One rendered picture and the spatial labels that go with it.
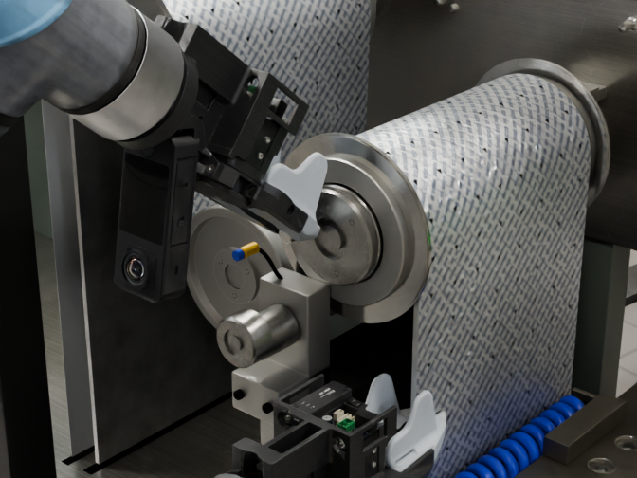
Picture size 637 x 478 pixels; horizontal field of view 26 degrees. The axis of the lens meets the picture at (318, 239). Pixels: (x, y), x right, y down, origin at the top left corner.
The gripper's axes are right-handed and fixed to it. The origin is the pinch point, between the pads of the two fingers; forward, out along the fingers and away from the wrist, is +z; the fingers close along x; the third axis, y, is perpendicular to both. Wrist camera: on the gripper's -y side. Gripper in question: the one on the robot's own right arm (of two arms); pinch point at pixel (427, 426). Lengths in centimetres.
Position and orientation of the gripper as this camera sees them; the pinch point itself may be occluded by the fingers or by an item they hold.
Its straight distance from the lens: 108.4
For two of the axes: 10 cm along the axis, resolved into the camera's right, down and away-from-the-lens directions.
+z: 6.5, -3.1, 6.9
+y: 0.0, -9.1, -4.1
